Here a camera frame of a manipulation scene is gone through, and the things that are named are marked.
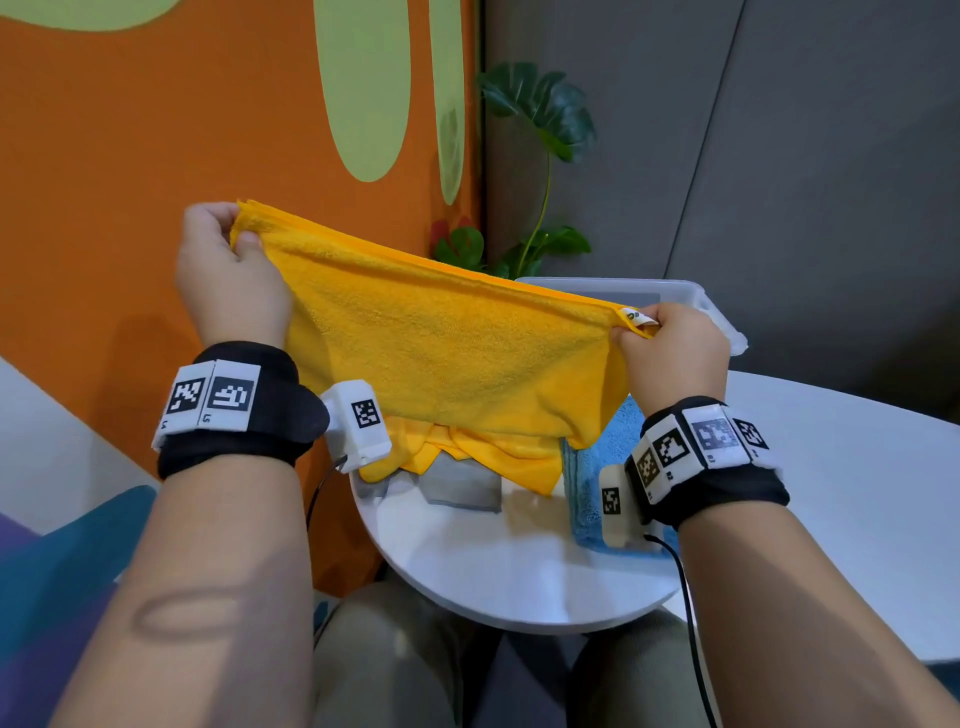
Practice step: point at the person's right hand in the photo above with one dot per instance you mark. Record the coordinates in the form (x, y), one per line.
(679, 360)

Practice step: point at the person's left hand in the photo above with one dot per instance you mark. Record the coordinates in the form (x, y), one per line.
(232, 292)

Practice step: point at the clear plastic storage box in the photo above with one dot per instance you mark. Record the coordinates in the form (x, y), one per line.
(697, 292)

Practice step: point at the yellow towel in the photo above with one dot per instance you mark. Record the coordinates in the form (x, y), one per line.
(525, 465)
(450, 345)

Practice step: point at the grey towel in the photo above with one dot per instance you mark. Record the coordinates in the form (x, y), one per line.
(465, 487)

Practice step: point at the person's left forearm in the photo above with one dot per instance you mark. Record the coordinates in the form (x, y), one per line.
(210, 615)

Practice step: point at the person's right forearm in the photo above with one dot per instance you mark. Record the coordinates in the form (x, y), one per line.
(810, 637)

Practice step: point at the person's right leg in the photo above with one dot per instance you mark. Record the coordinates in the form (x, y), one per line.
(630, 675)

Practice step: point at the person's leg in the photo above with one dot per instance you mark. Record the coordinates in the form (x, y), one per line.
(390, 660)
(630, 675)

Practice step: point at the person's left leg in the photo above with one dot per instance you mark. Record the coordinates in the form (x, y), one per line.
(390, 660)

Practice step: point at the black left wristband with markers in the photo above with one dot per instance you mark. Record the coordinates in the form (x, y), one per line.
(292, 420)

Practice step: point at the black wristband with markers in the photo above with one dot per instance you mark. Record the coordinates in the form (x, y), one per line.
(735, 491)
(292, 420)

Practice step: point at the black right wristband with markers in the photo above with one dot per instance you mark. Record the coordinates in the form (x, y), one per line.
(735, 491)

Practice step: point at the green leafy plant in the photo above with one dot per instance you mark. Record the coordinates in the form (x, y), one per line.
(540, 97)

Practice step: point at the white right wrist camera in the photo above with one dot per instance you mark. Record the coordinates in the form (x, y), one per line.
(622, 530)

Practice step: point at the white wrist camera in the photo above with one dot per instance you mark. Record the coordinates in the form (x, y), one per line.
(622, 530)
(352, 448)

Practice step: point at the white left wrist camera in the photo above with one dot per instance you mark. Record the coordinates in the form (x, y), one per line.
(352, 448)

